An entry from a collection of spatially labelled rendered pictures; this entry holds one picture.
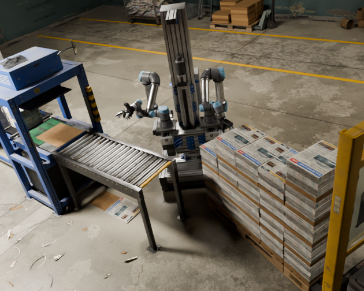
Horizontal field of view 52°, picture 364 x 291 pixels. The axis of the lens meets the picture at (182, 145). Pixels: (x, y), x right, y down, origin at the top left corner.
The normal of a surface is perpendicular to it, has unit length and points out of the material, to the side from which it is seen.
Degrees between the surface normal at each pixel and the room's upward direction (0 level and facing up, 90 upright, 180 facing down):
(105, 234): 0
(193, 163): 0
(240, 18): 90
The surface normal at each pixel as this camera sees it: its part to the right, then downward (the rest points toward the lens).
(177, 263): -0.14, -0.82
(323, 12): -0.60, 0.52
